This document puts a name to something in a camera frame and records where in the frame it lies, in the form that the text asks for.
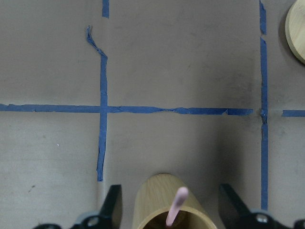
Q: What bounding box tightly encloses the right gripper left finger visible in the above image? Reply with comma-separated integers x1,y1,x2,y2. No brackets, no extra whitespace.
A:
32,184,122,229

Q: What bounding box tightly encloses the wooden mug tree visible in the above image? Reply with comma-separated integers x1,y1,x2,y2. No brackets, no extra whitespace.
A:
285,0,305,64

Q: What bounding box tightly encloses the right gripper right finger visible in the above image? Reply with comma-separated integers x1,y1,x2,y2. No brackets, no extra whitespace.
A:
219,183,305,229

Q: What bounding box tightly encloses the bamboo cylinder holder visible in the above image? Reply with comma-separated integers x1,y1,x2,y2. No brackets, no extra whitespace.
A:
132,174,216,229

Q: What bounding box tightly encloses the pink chopstick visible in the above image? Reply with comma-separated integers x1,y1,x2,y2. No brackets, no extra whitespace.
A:
165,187,189,227

